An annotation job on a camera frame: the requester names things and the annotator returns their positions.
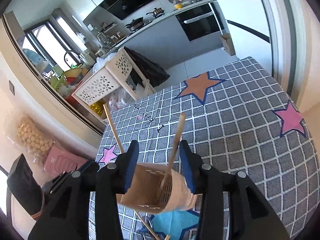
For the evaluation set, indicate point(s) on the checkered grey tablecloth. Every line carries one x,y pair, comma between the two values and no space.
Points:
245,123

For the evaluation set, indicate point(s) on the white plastic utensil caddy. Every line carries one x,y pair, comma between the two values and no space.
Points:
142,195

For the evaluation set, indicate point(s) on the long bamboo chopstick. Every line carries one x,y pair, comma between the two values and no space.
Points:
178,134

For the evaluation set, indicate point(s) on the black wok on stove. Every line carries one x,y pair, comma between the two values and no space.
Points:
135,24

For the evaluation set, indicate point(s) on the white perforated storage cart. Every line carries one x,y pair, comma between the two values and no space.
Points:
118,83

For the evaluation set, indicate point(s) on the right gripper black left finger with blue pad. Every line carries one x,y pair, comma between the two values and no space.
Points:
66,214

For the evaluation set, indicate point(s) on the white refrigerator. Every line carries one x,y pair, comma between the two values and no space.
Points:
248,27

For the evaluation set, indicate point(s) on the black built-in oven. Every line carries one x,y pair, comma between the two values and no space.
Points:
200,21

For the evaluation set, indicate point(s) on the bag of pale balls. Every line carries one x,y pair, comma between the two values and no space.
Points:
35,141

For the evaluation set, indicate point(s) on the pink cardboard box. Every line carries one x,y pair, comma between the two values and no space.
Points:
60,160

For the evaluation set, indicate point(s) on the small pot on stove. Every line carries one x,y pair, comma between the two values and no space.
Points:
157,12

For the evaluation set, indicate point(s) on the kitchen faucet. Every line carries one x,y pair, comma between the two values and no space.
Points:
72,58

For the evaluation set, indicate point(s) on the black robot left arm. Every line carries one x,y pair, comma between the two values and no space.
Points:
25,189

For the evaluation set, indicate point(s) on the brown cardboard box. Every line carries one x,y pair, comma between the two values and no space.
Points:
228,44

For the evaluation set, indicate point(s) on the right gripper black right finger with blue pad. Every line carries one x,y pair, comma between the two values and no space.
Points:
250,214

